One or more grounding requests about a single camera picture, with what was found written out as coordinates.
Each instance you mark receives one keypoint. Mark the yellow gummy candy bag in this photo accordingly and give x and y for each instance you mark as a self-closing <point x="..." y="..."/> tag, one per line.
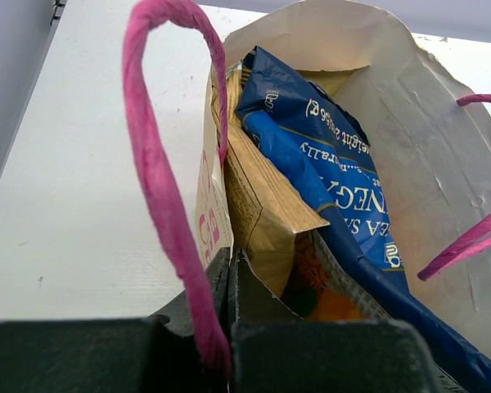
<point x="319" y="290"/>

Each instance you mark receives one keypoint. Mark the blue Kettle chips bag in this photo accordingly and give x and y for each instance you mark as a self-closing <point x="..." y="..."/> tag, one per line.
<point x="322" y="150"/>

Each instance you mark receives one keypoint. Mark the large tan chips bag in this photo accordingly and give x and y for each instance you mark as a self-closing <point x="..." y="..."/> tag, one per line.
<point x="266" y="212"/>

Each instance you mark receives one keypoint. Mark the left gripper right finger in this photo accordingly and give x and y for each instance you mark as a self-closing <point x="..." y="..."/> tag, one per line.
<point x="274" y="350"/>

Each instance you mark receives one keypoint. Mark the pink and cream paper bag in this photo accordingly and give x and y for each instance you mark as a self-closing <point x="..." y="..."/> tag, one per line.
<point x="428" y="135"/>

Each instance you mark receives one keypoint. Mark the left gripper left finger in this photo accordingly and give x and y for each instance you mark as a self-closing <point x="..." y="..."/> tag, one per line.
<point x="153" y="354"/>

